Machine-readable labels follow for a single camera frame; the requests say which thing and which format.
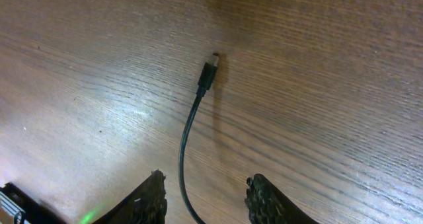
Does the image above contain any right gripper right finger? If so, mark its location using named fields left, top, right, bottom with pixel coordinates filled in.
left=245, top=173, right=318, bottom=224

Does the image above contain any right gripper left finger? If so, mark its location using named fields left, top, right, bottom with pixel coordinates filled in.
left=93, top=170, right=167, bottom=224

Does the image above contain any black USB charging cable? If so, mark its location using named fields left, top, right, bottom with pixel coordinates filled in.
left=178, top=52, right=220, bottom=224

